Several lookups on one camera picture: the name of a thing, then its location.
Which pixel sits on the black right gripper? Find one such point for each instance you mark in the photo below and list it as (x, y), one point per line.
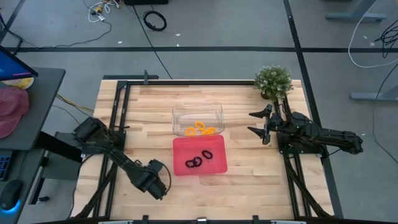
(273, 123)

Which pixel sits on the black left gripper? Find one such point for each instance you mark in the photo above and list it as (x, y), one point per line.
(157, 188)

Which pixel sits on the small green potted plant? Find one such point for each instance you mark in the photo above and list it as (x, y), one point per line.
(273, 81)

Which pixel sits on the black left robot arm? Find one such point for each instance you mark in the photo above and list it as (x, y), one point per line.
(121, 158)

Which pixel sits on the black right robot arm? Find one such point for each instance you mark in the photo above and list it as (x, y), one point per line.
(335, 138)

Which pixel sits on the red plastic tray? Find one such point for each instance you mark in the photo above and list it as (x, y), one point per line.
(186, 146)

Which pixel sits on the clear plastic bin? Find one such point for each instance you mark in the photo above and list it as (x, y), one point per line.
(199, 112)

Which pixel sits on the grey desk foot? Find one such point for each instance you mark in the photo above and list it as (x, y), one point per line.
(354, 15)
(373, 96)

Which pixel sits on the low dark side desk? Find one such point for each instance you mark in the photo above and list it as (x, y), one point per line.
(26, 174)

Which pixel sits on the dark grey desk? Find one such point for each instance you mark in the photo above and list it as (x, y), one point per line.
(43, 105)

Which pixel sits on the black computer mouse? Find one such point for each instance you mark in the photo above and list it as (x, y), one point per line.
(11, 194)

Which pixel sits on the black keyboard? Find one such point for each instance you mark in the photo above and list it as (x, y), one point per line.
(3, 165)

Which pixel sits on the black floor box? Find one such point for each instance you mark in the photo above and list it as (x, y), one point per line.
(146, 2)

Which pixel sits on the pink cap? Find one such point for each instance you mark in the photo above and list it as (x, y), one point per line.
(11, 109)

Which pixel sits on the black computer monitor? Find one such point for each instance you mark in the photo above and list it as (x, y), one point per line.
(12, 67)

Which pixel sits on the black aluminium table frame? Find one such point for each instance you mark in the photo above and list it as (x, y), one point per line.
(186, 82)

